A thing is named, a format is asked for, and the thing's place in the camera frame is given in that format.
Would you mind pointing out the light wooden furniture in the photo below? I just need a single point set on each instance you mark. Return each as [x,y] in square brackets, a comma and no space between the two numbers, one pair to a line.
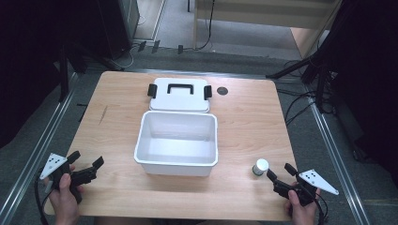
[266,14]

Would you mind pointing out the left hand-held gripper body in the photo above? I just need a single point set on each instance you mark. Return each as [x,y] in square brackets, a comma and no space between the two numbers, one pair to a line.
[55,164]

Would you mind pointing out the black cabinet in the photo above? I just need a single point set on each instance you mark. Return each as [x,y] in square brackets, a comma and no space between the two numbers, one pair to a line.
[120,25]

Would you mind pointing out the person's left hand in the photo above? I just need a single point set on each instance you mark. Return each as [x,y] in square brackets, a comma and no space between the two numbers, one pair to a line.
[65,203]

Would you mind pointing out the small silver metal can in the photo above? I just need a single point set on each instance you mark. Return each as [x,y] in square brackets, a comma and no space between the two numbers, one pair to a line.
[260,166]

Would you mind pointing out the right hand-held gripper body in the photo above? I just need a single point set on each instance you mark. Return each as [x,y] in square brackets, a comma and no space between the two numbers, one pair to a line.
[314,182]

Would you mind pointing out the black tripod stand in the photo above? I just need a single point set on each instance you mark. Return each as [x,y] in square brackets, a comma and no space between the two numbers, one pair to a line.
[316,65]

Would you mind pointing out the person's right hand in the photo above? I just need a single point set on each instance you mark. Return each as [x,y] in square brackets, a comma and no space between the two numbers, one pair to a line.
[302,212]

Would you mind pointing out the dark round table grommet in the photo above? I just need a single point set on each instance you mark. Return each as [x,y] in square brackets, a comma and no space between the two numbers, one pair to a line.
[222,91]

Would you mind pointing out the metal floor rail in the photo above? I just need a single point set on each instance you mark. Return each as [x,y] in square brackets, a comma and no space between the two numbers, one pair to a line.
[37,150]
[338,162]

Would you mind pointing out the white plastic storage box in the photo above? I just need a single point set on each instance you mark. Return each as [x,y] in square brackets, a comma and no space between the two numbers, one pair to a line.
[178,150]

